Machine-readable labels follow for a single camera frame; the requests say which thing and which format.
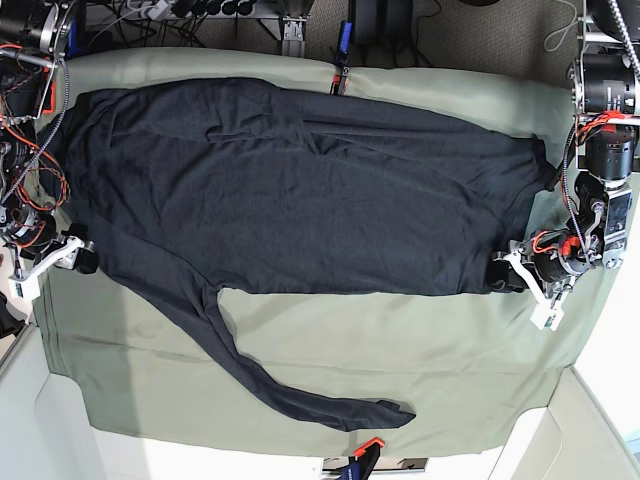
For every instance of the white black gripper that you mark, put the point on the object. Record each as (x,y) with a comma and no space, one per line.
(69,249)
(548,264)

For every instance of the dark long-sleeve T-shirt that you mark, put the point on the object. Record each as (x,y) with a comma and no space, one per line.
(190,187)

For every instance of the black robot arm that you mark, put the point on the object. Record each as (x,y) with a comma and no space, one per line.
(34,37)

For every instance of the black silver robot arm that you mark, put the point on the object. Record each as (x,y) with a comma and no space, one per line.
(599,156)

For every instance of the black object left edge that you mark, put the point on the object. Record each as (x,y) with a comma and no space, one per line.
(9,325)

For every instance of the green table cloth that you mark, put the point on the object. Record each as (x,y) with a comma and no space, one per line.
(467,365)

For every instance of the orange black clamp top left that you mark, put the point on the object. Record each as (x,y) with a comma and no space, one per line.
(48,100)

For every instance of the orange black clamp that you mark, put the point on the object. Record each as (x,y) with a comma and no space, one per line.
(340,81)
(366,457)
(48,100)

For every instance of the orange black clamp bottom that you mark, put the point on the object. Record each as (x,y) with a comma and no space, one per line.
(366,457)

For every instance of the orange black clamp top middle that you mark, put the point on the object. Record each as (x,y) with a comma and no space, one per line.
(340,81)

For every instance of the white power strip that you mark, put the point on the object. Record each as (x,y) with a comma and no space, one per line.
(156,10)

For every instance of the black power adapter right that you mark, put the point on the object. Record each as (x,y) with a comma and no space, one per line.
(397,17)

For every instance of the black power adapter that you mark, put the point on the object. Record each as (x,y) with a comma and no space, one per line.
(397,17)
(364,15)

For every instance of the black power adapter left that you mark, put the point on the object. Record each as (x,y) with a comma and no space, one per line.
(364,15)

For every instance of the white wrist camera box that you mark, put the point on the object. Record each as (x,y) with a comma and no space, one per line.
(27,289)
(544,317)

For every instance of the blue clamp handle top left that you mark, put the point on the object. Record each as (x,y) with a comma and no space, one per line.
(75,39)

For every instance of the blue clamp handle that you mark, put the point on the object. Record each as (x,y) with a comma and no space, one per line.
(75,39)
(344,37)

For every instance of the blue clamp handle top middle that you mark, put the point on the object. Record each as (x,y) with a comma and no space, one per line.
(344,37)

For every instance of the grey metal table bracket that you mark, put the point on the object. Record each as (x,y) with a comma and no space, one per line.
(293,37)

